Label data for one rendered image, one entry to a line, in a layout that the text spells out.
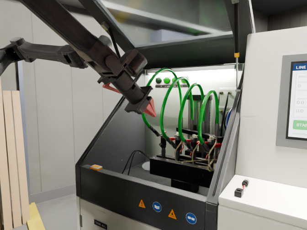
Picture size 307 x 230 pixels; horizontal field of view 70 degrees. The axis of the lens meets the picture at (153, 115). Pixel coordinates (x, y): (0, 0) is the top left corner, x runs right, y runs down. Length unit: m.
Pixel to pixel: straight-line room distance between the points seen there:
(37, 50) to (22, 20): 1.87
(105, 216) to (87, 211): 0.12
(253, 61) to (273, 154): 0.37
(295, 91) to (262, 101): 0.11
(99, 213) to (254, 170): 0.70
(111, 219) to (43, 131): 1.95
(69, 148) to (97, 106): 0.64
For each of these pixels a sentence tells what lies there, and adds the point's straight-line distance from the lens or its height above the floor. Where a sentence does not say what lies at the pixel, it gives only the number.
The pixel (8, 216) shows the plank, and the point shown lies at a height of 0.13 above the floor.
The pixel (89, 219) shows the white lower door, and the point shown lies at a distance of 1.20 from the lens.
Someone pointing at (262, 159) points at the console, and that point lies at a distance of 0.94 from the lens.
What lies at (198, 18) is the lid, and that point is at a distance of 1.08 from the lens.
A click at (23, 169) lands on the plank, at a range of 2.62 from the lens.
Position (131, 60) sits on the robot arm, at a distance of 0.68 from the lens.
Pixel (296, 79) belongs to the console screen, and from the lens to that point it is 0.97.
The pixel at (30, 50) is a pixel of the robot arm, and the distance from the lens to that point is 1.09.
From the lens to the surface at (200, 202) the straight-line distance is 0.79.
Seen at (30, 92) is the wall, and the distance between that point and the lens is 2.81.
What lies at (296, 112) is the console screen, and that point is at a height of 1.23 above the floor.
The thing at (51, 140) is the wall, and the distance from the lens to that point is 2.90.
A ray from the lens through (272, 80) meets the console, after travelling 0.97.
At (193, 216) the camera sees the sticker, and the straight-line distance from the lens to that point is 0.83.
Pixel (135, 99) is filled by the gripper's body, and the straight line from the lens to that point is 0.68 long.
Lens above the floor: 1.31
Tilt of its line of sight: 6 degrees down
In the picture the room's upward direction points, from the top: straight up
